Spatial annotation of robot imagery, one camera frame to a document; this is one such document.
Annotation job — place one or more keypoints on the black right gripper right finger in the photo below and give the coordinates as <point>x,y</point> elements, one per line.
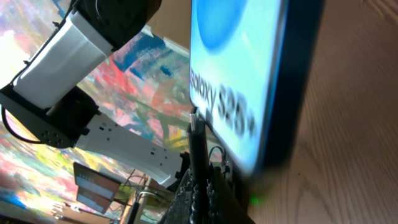
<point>223,208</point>

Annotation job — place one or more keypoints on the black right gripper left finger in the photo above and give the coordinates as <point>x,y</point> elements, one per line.
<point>186,204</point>

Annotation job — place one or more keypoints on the blue Galaxy smartphone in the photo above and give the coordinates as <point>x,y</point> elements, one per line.
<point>249,64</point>

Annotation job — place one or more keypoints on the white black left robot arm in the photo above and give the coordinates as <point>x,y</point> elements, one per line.
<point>45,97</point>

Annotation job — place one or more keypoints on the stacked monitor screens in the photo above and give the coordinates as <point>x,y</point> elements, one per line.
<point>95,190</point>

